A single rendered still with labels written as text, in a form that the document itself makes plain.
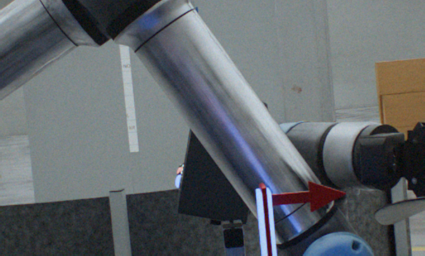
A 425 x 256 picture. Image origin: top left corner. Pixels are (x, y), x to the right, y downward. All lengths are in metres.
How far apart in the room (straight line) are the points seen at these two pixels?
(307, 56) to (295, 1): 0.35
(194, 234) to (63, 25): 1.48
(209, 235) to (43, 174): 4.84
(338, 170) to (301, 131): 0.08
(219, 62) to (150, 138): 5.97
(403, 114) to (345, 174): 7.76
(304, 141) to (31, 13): 0.34
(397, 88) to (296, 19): 3.92
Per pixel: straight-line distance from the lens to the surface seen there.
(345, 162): 0.83
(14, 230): 2.34
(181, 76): 0.75
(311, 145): 0.87
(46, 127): 7.00
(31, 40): 0.90
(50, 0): 0.89
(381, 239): 2.67
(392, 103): 8.58
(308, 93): 4.78
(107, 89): 6.78
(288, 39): 4.78
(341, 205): 0.91
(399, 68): 8.57
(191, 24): 0.75
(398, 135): 0.79
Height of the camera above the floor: 1.28
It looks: 3 degrees down
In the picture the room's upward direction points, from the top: 5 degrees counter-clockwise
